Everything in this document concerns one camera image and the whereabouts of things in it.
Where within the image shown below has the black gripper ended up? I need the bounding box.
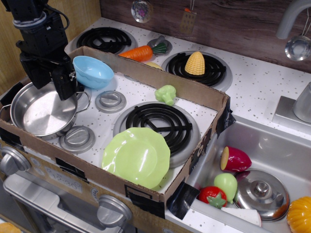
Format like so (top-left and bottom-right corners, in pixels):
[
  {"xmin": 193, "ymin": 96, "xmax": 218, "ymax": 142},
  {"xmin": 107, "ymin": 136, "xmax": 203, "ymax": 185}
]
[{"xmin": 16, "ymin": 12, "xmax": 77, "ymax": 100}]

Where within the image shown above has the green toy broccoli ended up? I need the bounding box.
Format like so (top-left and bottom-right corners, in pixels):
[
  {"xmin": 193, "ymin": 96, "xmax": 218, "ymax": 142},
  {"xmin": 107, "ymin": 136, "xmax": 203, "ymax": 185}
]
[{"xmin": 155, "ymin": 85, "xmax": 176, "ymax": 106}]

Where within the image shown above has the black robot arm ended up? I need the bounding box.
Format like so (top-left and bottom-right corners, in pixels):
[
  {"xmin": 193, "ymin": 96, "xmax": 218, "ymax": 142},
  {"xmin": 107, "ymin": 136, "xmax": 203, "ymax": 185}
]
[{"xmin": 2, "ymin": 0, "xmax": 77, "ymax": 100}]

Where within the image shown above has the stainless steel pot lid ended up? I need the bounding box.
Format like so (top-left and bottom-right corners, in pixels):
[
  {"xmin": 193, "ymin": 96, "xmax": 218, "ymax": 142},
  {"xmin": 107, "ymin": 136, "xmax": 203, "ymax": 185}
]
[{"xmin": 233, "ymin": 169, "xmax": 290, "ymax": 222}]

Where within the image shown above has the light blue plastic bowl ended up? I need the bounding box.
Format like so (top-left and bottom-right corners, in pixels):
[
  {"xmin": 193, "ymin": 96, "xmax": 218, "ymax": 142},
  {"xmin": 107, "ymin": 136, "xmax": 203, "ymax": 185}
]
[{"xmin": 72, "ymin": 55, "xmax": 114, "ymax": 89}]

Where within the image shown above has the silver stove top knob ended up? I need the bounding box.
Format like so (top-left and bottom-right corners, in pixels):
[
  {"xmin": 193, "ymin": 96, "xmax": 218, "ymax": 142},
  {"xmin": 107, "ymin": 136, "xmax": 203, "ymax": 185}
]
[
  {"xmin": 59, "ymin": 126, "xmax": 96, "ymax": 154},
  {"xmin": 95, "ymin": 90, "xmax": 127, "ymax": 113}
]

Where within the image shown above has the silver stove knob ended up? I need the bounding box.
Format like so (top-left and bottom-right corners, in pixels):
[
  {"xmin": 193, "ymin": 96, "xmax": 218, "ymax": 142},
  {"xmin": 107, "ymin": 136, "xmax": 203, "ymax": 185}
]
[
  {"xmin": 147, "ymin": 35, "xmax": 173, "ymax": 55},
  {"xmin": 59, "ymin": 126, "xmax": 96, "ymax": 154},
  {"xmin": 95, "ymin": 90, "xmax": 127, "ymax": 113}
]

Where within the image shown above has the black back left burner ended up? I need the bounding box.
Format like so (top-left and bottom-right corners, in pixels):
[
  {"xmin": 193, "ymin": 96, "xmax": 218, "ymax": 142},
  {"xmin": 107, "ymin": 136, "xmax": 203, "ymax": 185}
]
[{"xmin": 71, "ymin": 27, "xmax": 138, "ymax": 54}]

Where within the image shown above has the black burner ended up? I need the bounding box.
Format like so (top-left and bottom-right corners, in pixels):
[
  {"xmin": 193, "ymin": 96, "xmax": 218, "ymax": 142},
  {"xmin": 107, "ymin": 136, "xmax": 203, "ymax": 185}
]
[
  {"xmin": 113, "ymin": 101, "xmax": 201, "ymax": 169},
  {"xmin": 71, "ymin": 27, "xmax": 138, "ymax": 54},
  {"xmin": 162, "ymin": 51, "xmax": 233, "ymax": 92}
]

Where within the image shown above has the silver oven knob left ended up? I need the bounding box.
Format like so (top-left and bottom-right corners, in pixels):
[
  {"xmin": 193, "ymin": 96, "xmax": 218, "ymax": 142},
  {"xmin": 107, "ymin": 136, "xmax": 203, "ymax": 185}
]
[{"xmin": 0, "ymin": 146, "xmax": 31, "ymax": 176}]

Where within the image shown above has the silver oven knob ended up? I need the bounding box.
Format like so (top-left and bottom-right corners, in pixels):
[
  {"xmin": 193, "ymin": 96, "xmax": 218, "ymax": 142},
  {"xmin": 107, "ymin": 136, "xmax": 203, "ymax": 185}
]
[
  {"xmin": 0, "ymin": 146, "xmax": 31, "ymax": 176},
  {"xmin": 97, "ymin": 195, "xmax": 132, "ymax": 228}
]

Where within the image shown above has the orange toy carrot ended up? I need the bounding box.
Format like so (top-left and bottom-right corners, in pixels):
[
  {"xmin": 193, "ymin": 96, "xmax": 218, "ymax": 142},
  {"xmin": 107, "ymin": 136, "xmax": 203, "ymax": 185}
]
[{"xmin": 119, "ymin": 42, "xmax": 168, "ymax": 62}]

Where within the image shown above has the yellow toy behind fence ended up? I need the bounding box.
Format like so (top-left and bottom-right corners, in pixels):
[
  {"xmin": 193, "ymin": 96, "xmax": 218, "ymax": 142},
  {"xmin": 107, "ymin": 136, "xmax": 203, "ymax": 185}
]
[{"xmin": 146, "ymin": 62, "xmax": 163, "ymax": 70}]

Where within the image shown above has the hanging steel strainer spoon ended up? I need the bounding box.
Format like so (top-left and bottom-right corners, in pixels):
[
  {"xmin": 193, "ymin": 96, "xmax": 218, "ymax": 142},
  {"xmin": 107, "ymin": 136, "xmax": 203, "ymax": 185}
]
[{"xmin": 131, "ymin": 0, "xmax": 154, "ymax": 23}]

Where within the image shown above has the silver back stove knob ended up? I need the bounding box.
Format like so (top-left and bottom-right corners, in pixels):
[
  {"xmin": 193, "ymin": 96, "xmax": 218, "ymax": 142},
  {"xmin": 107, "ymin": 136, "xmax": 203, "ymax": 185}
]
[{"xmin": 147, "ymin": 35, "xmax": 173, "ymax": 55}]

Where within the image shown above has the light green plastic plate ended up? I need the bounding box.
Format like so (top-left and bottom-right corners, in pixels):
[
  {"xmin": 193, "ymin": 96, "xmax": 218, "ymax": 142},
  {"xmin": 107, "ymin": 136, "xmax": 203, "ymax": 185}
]
[{"xmin": 102, "ymin": 127, "xmax": 171, "ymax": 189}]

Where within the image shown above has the black front right burner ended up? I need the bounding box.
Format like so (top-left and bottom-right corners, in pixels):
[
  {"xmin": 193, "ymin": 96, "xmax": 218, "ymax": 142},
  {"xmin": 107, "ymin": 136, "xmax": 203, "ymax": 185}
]
[{"xmin": 113, "ymin": 101, "xmax": 201, "ymax": 169}]

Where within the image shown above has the yellow toy corn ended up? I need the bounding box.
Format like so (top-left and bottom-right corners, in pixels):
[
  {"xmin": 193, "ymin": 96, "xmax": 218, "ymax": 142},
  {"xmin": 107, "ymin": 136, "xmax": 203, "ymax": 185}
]
[{"xmin": 185, "ymin": 51, "xmax": 205, "ymax": 76}]

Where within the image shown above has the hanging metal grater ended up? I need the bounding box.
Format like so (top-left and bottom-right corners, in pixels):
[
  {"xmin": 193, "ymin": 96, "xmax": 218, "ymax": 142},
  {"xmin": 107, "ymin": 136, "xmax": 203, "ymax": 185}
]
[{"xmin": 179, "ymin": 0, "xmax": 197, "ymax": 34}]

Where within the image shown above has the silver oven knob right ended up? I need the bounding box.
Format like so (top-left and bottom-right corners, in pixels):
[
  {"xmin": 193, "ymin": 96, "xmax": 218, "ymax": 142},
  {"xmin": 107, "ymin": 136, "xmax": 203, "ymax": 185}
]
[{"xmin": 97, "ymin": 195, "xmax": 132, "ymax": 228}]

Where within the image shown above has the orange object bottom left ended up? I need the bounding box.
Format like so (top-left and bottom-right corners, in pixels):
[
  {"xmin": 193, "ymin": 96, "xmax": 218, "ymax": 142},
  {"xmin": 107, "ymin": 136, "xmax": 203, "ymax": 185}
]
[{"xmin": 0, "ymin": 222, "xmax": 21, "ymax": 233}]

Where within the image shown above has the black back right burner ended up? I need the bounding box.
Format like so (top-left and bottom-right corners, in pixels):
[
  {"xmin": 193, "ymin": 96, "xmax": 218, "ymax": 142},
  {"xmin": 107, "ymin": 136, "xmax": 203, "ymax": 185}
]
[{"xmin": 162, "ymin": 51, "xmax": 233, "ymax": 92}]

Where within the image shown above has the brown cardboard fence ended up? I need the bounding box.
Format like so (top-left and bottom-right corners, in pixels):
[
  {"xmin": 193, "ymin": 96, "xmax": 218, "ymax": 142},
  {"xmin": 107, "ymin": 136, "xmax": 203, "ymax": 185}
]
[{"xmin": 0, "ymin": 47, "xmax": 234, "ymax": 224}]

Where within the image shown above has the purple toy eggplant half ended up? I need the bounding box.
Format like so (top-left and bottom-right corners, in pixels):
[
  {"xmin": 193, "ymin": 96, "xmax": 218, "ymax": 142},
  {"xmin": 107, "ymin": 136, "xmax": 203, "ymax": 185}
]
[{"xmin": 220, "ymin": 146, "xmax": 252, "ymax": 172}]

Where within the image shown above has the red toy strawberry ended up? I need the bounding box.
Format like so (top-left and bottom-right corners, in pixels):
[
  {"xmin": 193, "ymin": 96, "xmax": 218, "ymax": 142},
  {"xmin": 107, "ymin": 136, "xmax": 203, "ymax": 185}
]
[{"xmin": 198, "ymin": 186, "xmax": 227, "ymax": 209}]

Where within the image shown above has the green toy pear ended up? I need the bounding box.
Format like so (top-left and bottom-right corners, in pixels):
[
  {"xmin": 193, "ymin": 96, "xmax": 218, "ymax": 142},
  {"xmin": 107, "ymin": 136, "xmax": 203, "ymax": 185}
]
[{"xmin": 214, "ymin": 173, "xmax": 238, "ymax": 204}]

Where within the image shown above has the silver sink basin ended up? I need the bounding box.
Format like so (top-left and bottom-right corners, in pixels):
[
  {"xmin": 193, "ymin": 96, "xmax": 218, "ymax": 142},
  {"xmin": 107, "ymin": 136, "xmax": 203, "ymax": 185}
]
[{"xmin": 186, "ymin": 115, "xmax": 311, "ymax": 233}]

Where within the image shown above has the grey faucet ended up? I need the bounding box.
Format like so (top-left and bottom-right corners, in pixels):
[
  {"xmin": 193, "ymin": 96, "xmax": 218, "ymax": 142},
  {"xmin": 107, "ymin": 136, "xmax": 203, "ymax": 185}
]
[{"xmin": 273, "ymin": 0, "xmax": 311, "ymax": 132}]

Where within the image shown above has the hanging steel ladle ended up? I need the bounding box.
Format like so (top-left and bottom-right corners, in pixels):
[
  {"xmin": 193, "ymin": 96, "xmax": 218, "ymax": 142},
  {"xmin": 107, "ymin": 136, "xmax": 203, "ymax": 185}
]
[{"xmin": 285, "ymin": 8, "xmax": 311, "ymax": 61}]

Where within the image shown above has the orange toy pumpkin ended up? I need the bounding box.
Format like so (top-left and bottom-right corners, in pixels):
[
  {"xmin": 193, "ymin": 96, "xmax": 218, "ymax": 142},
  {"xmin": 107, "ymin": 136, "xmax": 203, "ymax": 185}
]
[{"xmin": 286, "ymin": 197, "xmax": 311, "ymax": 233}]

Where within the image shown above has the silver oven door handle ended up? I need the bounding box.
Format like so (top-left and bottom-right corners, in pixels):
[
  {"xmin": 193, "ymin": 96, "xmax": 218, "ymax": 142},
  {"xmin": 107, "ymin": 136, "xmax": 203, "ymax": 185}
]
[{"xmin": 3, "ymin": 175, "xmax": 123, "ymax": 233}]

